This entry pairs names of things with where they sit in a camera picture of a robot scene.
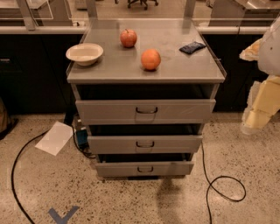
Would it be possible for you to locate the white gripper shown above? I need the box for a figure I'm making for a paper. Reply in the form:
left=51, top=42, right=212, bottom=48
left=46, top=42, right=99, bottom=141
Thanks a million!
left=239, top=38, right=280, bottom=135

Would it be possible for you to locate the grey drawer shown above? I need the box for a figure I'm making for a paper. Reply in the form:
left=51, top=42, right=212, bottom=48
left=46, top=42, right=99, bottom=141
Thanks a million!
left=87, top=135, right=202, bottom=154
left=76, top=99, right=215, bottom=125
left=95, top=161, right=194, bottom=177

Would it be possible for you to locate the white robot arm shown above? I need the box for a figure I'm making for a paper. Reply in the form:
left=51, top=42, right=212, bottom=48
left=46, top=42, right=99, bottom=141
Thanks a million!
left=240, top=17, right=280, bottom=135

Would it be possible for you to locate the grey metal drawer cabinet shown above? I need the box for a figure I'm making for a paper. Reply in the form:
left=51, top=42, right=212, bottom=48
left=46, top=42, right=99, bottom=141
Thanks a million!
left=66, top=18, right=228, bottom=179

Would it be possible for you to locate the grey bottom drawer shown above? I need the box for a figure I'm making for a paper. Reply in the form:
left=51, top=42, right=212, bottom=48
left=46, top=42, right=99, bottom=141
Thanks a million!
left=95, top=161, right=194, bottom=177

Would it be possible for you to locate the grey top drawer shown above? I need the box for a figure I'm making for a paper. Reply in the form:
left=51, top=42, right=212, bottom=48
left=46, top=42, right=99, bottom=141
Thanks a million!
left=76, top=99, right=215, bottom=125

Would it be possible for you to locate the dark blue snack packet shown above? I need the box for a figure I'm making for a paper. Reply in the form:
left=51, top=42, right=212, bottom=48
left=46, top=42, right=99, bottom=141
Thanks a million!
left=179, top=41, right=206, bottom=55

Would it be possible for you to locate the orange fruit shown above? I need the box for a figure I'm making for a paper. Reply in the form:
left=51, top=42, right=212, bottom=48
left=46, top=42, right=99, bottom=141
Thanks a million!
left=141, top=49, right=161, bottom=70

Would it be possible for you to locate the red apple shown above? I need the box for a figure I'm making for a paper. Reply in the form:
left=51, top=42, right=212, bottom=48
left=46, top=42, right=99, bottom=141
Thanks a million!
left=120, top=29, right=137, bottom=48

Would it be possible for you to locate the black office chair base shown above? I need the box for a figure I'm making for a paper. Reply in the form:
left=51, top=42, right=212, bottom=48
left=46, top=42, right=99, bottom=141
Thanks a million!
left=114, top=0, right=158, bottom=11

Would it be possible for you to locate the white bowl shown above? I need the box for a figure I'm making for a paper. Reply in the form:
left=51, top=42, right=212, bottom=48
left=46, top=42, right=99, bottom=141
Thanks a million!
left=66, top=43, right=103, bottom=66

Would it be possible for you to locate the blue power box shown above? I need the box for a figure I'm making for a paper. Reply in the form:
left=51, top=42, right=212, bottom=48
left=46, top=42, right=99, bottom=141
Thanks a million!
left=76, top=129, right=88, bottom=149

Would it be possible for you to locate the white paper sheet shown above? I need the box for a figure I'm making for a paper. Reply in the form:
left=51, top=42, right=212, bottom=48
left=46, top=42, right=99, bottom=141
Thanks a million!
left=35, top=122, right=73, bottom=156

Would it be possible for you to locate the blue tape floor marker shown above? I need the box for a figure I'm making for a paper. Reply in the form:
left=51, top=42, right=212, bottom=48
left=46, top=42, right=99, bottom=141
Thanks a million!
left=47, top=206, right=81, bottom=224

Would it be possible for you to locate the black cable right floor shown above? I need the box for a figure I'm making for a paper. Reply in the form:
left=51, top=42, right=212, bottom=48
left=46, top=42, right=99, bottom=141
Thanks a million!
left=200, top=141, right=248, bottom=224

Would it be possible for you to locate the black cable floor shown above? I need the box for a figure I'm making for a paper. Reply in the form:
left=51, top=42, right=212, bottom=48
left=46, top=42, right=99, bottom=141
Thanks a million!
left=200, top=141, right=248, bottom=224
left=10, top=125, right=96, bottom=224

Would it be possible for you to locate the black cable left floor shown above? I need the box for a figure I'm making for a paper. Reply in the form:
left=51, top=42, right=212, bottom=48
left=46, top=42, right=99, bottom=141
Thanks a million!
left=10, top=125, right=96, bottom=224

